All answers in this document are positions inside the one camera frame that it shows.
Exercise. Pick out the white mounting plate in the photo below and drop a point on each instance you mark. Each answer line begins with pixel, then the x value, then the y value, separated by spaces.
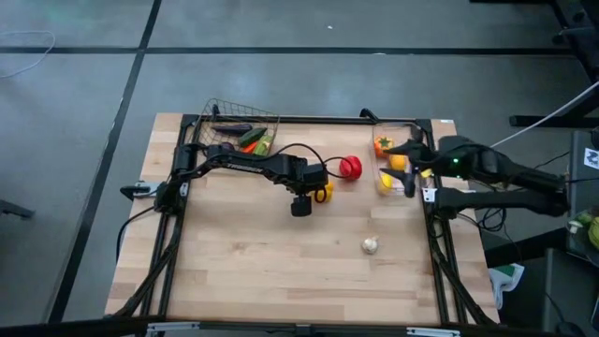
pixel 429 194
pixel 184 188

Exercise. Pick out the silver metal bracket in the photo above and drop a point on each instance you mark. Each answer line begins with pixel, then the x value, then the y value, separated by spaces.
pixel 173 326
pixel 433 332

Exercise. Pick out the black metal stand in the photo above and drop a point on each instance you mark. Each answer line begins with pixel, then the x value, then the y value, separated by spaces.
pixel 580 37

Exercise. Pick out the green toy vegetable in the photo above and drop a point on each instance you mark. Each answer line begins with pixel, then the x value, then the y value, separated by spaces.
pixel 585 217
pixel 595 232

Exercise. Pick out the black frame clamp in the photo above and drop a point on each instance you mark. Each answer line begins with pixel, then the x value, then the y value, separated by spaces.
pixel 214 110
pixel 369 114

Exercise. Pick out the orange tomato green stem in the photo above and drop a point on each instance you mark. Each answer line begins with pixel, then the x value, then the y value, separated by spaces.
pixel 383 145

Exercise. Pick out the black equipment cart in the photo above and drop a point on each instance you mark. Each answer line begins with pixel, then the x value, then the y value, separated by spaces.
pixel 580 154

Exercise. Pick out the black horizontal bar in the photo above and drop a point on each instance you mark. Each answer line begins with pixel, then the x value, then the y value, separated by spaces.
pixel 70 327

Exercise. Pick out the light green squash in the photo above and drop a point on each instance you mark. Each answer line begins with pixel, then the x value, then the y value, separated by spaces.
pixel 263 146

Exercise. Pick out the black metal table frame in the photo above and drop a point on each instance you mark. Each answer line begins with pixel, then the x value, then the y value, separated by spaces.
pixel 327 119

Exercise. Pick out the white printed label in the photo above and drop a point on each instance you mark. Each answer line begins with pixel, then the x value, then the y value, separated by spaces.
pixel 591 158

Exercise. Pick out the white garlic bulb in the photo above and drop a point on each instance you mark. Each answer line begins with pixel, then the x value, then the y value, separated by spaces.
pixel 369 245

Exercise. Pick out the white green bag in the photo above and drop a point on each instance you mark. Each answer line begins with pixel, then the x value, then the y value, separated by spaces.
pixel 505 278

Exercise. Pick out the orange yellow oval fruit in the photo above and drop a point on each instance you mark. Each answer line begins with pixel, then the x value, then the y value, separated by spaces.
pixel 398 162

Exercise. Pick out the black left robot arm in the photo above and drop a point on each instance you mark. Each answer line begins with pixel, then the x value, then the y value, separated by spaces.
pixel 243 165

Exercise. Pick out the orange carrot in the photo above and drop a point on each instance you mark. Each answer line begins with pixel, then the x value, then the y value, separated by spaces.
pixel 249 148

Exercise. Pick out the yellow bell pepper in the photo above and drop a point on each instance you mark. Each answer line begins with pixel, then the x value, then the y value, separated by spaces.
pixel 329 191

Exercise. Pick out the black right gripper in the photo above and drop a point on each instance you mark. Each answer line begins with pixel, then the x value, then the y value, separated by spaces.
pixel 451 159

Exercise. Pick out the red bell pepper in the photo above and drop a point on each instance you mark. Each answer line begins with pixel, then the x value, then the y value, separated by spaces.
pixel 352 167

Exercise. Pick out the dark green cucumber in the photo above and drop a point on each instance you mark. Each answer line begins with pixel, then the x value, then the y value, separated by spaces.
pixel 252 136

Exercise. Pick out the long purple eggplant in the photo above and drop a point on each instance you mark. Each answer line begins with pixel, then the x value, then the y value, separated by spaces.
pixel 231 127

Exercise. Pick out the yellow lemon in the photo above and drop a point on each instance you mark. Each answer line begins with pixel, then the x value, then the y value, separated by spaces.
pixel 386 182

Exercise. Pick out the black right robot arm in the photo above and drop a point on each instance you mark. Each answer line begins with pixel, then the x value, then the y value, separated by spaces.
pixel 515 171

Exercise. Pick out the black floor bracket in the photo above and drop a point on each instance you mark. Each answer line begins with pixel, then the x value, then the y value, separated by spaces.
pixel 16 209

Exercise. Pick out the white toy mushroom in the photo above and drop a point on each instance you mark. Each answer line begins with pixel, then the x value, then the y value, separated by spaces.
pixel 573 227

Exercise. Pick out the clear plastic bin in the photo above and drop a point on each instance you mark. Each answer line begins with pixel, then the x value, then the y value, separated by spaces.
pixel 412 187

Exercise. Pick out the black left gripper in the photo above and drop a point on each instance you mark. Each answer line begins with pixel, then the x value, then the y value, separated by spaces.
pixel 296 177

